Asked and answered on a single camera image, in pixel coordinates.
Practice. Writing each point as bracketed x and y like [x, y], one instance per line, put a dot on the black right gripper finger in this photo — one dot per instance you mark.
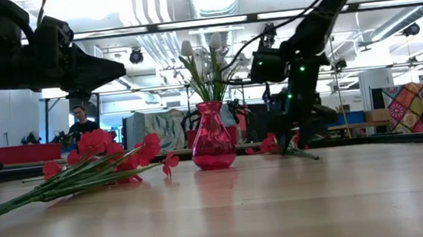
[285, 140]
[303, 137]

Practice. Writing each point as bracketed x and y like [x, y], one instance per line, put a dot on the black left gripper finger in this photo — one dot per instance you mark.
[100, 70]

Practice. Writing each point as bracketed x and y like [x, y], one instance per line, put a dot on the red blossom flower bunch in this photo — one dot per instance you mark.
[269, 144]
[94, 142]

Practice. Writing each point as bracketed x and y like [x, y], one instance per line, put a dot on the white blossom flower bunch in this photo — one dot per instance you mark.
[212, 94]

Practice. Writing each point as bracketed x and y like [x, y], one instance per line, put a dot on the white artificial tulip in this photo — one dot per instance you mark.
[215, 40]
[186, 47]

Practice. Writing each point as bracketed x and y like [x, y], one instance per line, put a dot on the background black robot arm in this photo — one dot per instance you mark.
[189, 122]

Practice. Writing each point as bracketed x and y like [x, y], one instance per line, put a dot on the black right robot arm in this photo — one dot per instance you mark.
[325, 16]

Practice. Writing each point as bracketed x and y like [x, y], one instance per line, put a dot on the red glass vase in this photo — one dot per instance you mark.
[212, 141]

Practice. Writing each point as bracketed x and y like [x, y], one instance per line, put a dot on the black ceiling spotlight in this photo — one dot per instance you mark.
[136, 56]
[269, 36]
[412, 29]

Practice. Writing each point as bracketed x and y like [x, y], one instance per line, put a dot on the blue plastic bin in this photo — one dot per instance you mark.
[349, 118]

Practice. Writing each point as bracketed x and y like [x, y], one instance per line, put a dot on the person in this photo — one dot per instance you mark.
[82, 128]

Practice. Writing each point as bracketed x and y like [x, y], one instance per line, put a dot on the white pillar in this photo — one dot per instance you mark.
[375, 85]

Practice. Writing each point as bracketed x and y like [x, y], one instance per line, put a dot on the cardboard box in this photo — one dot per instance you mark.
[377, 115]

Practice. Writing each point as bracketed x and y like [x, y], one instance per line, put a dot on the leaf print partition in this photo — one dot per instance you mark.
[159, 130]

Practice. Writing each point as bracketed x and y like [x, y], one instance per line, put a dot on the colourful patchwork quilt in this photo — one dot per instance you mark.
[414, 108]

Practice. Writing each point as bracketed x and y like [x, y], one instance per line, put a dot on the black aluminium table frame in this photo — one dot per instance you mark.
[390, 139]

